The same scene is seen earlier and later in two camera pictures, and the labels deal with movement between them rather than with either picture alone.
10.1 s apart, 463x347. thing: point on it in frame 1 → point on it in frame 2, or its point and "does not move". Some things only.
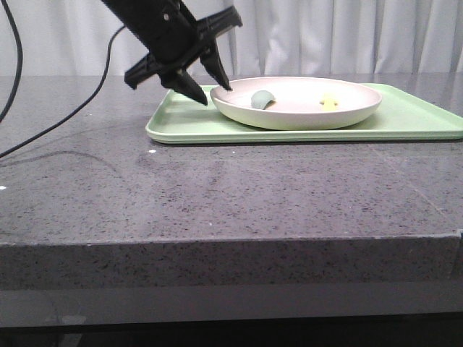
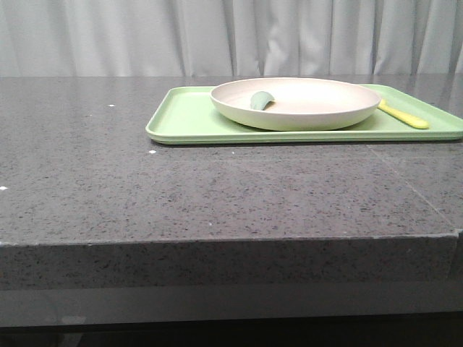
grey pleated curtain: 275,37 does not move
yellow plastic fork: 329,104 → 401,116
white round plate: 296,103 does not move
